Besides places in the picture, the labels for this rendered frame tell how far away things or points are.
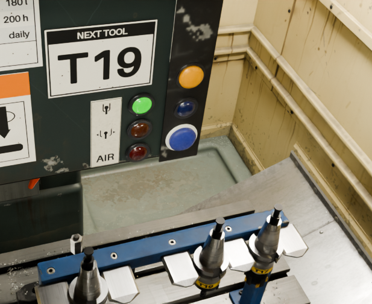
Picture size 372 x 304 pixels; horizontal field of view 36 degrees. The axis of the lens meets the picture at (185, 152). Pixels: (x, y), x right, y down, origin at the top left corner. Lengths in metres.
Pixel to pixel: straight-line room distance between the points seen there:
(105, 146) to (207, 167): 1.54
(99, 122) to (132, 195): 1.43
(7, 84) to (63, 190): 1.10
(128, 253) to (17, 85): 0.56
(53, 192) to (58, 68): 1.10
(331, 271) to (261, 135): 0.59
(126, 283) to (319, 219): 0.83
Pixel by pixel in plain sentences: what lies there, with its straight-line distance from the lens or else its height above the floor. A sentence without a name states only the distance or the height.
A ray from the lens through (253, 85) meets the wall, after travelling 2.00.
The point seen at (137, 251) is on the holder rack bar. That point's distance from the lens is 1.02.
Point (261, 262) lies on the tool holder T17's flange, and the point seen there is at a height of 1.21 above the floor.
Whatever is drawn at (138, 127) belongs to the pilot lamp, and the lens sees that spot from 0.58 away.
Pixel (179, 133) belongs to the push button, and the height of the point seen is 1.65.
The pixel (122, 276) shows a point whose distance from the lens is 1.01.
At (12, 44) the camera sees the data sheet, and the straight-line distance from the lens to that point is 0.50.
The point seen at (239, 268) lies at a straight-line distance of 1.04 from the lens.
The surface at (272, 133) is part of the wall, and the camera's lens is 1.93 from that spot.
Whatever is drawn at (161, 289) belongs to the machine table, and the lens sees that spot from 1.38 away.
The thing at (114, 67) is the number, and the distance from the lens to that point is 0.53.
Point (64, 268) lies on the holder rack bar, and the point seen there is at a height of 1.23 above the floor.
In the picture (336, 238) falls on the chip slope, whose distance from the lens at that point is 1.66.
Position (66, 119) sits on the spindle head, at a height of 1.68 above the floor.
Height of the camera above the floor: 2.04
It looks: 42 degrees down
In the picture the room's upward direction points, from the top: 9 degrees clockwise
